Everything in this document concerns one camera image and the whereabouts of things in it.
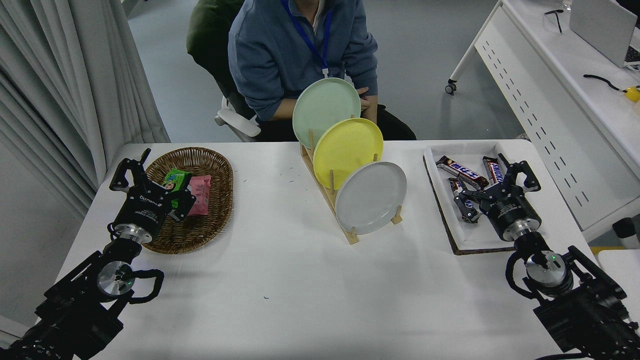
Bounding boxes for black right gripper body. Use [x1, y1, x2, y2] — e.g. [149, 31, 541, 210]
[481, 187, 543, 239]

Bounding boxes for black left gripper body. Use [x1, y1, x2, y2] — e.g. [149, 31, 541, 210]
[115, 182, 174, 237]

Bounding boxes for gray plate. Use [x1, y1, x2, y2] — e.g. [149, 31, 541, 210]
[335, 161, 408, 235]

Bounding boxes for wooden plate rack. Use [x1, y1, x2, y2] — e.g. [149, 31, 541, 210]
[300, 129, 404, 246]

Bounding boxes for yellow plate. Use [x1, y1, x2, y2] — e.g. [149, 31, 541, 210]
[313, 117, 385, 191]

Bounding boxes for pale green plate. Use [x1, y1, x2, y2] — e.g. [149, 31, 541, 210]
[292, 77, 362, 150]

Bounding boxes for person's hand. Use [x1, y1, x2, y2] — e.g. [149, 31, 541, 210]
[358, 86, 379, 125]

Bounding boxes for pink snack packet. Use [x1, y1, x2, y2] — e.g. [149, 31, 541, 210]
[186, 174, 212, 217]

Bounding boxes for brown chocolate snack bar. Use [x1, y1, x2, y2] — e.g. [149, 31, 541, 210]
[435, 155, 490, 190]
[482, 156, 508, 187]
[448, 177, 483, 223]

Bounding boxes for green snack packet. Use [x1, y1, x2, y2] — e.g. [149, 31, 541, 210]
[163, 168, 194, 209]

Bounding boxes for white tray with cork base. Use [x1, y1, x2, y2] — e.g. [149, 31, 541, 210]
[423, 141, 543, 256]

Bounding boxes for brown wicker basket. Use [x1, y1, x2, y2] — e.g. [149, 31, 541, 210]
[141, 146, 235, 255]

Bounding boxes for white office chair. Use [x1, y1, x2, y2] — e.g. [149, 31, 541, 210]
[214, 75, 263, 143]

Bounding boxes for white perforated desk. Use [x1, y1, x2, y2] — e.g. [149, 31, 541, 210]
[445, 0, 640, 243]

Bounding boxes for pale gray curtain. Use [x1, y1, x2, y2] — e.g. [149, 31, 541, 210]
[0, 0, 171, 221]

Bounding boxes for dark green jacket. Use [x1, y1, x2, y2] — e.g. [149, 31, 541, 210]
[186, 0, 251, 101]

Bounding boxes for black eyeglasses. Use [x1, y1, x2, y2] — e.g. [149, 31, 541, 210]
[544, 8, 565, 34]

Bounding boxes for silver laptop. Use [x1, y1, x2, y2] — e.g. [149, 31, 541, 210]
[569, 0, 640, 70]

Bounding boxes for person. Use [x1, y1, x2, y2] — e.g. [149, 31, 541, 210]
[228, 0, 417, 142]

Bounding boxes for black cable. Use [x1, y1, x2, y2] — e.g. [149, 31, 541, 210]
[583, 73, 628, 93]

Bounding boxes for blue lanyard with badge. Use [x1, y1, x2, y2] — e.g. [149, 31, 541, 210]
[280, 0, 333, 79]

